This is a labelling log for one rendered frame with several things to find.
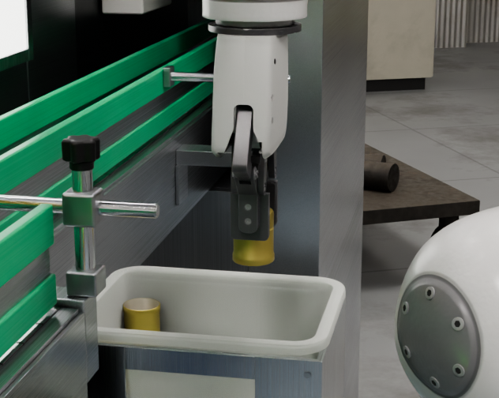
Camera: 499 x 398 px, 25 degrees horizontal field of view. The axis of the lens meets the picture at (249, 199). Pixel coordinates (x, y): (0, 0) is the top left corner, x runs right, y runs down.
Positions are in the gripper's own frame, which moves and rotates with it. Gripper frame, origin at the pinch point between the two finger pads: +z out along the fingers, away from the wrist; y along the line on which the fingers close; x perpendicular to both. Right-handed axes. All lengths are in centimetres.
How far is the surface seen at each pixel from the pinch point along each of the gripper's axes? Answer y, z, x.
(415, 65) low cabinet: -717, 94, -11
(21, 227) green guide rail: 18.1, -3.0, -13.4
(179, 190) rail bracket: -53, 13, -19
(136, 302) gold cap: -9.0, 12.4, -13.0
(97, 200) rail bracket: 9.6, -2.8, -10.6
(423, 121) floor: -606, 111, -1
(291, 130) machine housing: -75, 9, -7
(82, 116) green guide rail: -22.2, -2.9, -22.2
